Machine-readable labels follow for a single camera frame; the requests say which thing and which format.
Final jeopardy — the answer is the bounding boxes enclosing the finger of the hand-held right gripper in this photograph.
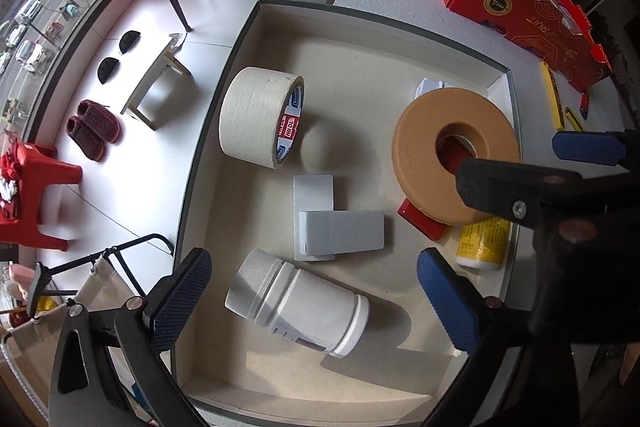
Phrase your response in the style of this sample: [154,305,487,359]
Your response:
[552,130,640,168]
[455,157,640,230]

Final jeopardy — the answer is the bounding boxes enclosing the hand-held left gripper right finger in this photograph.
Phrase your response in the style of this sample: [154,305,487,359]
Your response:
[416,248,538,427]

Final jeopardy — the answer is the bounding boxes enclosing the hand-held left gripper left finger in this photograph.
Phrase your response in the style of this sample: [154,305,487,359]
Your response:
[47,248,213,427]

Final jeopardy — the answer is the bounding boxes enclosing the red card case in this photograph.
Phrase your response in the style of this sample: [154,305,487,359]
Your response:
[397,199,448,242]

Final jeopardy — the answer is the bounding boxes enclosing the tan foam ring disc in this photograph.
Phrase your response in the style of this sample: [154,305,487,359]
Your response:
[391,88,522,228]

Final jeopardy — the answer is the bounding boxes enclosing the grey plug adapter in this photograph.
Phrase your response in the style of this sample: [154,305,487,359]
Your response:
[414,78,457,100]

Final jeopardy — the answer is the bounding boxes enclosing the white jar with ribbed lid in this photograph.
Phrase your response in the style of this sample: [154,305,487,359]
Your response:
[224,248,371,359]

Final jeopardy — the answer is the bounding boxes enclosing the white block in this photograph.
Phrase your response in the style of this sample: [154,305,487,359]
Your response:
[292,173,335,263]

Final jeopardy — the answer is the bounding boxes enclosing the shallow cardboard box tray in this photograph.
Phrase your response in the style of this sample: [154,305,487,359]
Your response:
[172,0,523,418]

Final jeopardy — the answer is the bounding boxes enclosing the beige masking tape roll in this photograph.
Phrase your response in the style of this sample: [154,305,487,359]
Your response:
[218,67,305,168]

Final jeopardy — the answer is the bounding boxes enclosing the yellow utility knife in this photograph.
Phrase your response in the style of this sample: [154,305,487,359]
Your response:
[565,106,587,132]

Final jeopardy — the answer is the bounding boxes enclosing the yellow tube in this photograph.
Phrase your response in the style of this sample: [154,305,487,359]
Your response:
[455,216,512,272]

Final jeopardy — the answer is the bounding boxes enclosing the yellow blade case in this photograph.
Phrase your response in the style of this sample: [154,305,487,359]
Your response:
[540,61,566,131]

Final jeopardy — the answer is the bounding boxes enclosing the grey rectangular block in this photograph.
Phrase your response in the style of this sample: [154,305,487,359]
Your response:
[298,208,386,258]

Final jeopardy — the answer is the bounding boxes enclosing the red cardboard fruit box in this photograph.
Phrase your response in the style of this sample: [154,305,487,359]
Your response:
[419,0,613,94]

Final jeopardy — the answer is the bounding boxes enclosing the red plastic stool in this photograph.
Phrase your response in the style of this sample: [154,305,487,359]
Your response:
[0,143,83,253]

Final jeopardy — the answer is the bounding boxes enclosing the maroon knitted slipper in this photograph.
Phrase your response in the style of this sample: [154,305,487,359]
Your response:
[66,116,106,162]
[77,99,122,144]

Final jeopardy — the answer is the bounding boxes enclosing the red white cloth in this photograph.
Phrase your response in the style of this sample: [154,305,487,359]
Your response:
[0,152,22,205]

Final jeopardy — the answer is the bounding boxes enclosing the small wooden stool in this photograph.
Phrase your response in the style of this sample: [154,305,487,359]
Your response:
[120,38,193,131]

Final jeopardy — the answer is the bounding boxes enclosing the black half-round pad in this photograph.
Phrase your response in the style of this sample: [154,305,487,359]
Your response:
[97,56,121,85]
[119,29,142,55]

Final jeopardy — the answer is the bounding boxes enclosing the black frame folding cart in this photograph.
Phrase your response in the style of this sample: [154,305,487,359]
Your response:
[0,233,176,408]

